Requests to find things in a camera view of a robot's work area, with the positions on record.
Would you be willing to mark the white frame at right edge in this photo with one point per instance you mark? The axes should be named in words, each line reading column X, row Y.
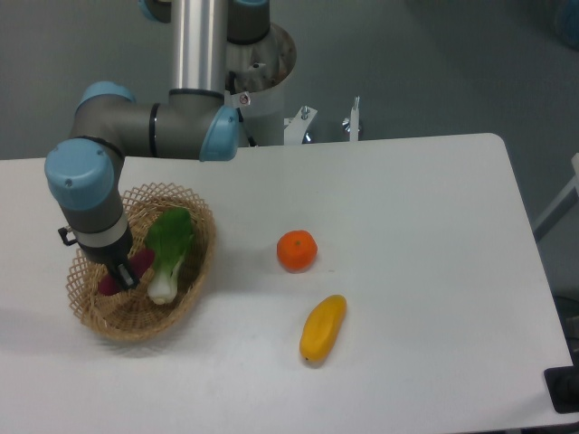
column 558, row 207

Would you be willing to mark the black device at table corner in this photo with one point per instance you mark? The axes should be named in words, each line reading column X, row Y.
column 562, row 385

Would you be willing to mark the purple sweet potato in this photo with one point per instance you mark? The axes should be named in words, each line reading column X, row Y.
column 140, row 262

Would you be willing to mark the orange tangerine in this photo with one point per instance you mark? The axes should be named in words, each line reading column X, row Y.
column 296, row 250

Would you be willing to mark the white metal mounting frame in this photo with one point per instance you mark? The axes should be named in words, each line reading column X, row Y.
column 296, row 128

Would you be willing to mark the yellow mango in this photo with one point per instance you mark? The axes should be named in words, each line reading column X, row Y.
column 321, row 329

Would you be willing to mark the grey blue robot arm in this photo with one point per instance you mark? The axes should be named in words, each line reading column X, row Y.
column 196, row 123

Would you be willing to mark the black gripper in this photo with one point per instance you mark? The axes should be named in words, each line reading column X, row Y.
column 110, row 248

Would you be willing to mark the woven wicker basket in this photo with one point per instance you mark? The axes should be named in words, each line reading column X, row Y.
column 131, row 315

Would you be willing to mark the green bok choy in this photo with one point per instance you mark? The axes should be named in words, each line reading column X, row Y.
column 170, row 237

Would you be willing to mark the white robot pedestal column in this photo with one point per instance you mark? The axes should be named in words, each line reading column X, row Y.
column 256, row 78

